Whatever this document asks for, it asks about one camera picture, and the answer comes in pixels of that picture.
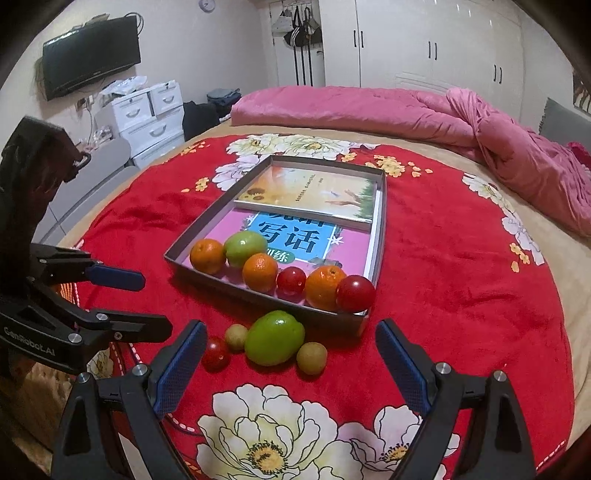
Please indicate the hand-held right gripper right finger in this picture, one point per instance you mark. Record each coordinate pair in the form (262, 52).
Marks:
(401, 364)

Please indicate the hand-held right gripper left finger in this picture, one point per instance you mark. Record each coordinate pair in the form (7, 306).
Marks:
(178, 369)

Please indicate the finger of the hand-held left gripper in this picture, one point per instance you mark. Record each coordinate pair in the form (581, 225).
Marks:
(117, 277)
(138, 327)

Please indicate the grey cardboard box tray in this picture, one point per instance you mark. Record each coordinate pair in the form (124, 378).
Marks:
(332, 323)

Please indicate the red tomato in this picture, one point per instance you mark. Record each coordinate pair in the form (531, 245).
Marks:
(291, 280)
(215, 354)
(355, 293)

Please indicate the orange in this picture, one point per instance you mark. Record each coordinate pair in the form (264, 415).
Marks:
(208, 256)
(260, 273)
(323, 288)

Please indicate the green apple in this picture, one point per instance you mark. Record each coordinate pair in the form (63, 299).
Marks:
(244, 247)

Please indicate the shaggy tan rug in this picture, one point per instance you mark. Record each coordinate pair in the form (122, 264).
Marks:
(27, 397)

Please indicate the kiwi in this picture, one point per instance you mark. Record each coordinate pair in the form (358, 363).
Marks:
(236, 338)
(311, 358)

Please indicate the red floral blanket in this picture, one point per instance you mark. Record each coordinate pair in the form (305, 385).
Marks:
(461, 323)

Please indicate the green mango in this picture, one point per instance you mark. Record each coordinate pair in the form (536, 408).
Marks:
(274, 338)

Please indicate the pink workbook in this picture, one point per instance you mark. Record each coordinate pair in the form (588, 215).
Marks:
(341, 249)

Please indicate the white drawer cabinet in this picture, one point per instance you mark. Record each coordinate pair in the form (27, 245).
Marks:
(143, 134)

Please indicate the black bag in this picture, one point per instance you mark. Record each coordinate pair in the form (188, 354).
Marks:
(198, 120)

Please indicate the clear plastic bag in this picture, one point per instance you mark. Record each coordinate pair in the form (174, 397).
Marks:
(122, 87)

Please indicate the sunflower cover book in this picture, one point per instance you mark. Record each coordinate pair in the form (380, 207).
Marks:
(304, 189)

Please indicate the folded dark clothes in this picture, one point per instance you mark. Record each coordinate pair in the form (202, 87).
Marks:
(224, 98)

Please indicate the pink duvet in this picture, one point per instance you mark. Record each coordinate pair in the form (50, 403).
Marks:
(346, 110)

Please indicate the magenta cloth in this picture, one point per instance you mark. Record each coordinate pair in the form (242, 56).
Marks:
(581, 154)

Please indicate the grey pillow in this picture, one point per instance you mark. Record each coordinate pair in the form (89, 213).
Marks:
(565, 127)

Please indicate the hanging clothes and bags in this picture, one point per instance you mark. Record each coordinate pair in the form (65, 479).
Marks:
(300, 32)

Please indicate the white wardrobe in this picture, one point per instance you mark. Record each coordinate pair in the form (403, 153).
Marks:
(438, 41)

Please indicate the wall power socket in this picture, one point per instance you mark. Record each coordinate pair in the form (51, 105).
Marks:
(84, 104)

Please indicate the black wall television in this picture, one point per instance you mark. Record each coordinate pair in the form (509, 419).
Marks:
(92, 57)

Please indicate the round wall clock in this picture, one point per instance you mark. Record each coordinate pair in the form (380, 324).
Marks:
(207, 4)

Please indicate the wall picture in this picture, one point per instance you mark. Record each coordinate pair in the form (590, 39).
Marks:
(581, 92)

